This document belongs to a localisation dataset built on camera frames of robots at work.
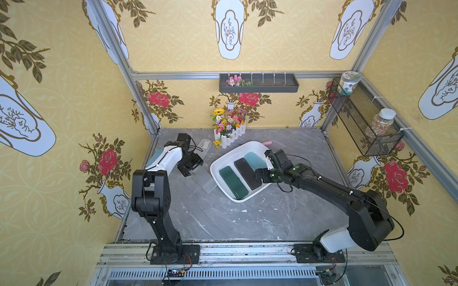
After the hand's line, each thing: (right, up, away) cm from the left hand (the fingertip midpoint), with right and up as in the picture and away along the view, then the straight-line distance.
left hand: (191, 167), depth 94 cm
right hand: (+37, -2, -6) cm, 38 cm away
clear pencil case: (+8, -5, -4) cm, 10 cm away
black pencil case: (+30, -4, +6) cm, 31 cm away
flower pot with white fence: (+20, +22, +6) cm, 31 cm away
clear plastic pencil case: (+4, +12, +19) cm, 23 cm away
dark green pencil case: (+24, -10, 0) cm, 26 cm away
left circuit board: (-2, -41, -21) cm, 46 cm away
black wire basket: (+85, +29, -3) cm, 90 cm away
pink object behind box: (+44, +13, +19) cm, 49 cm away
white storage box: (+23, -3, +5) cm, 24 cm away
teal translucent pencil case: (+35, +2, +12) cm, 37 cm away
